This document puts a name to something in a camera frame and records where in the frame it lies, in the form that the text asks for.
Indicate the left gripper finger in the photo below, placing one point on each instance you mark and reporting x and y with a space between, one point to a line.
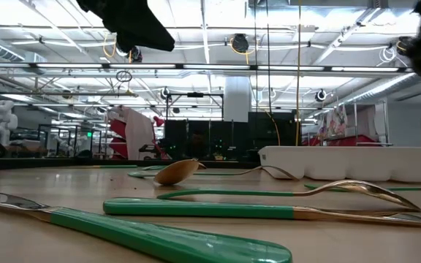
137 25
124 46

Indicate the white plastic cutlery tray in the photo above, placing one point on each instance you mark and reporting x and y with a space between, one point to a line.
342 162

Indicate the stack of red bins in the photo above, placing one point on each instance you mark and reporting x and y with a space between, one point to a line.
118 131

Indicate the white sheet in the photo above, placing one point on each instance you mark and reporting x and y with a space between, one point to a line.
137 135

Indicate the metal shelf with red bins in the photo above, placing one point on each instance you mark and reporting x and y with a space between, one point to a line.
349 140

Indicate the black equipment cabinets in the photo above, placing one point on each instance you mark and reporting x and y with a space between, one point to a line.
269 135

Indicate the black metal table frame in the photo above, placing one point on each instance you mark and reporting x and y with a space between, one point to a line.
49 163

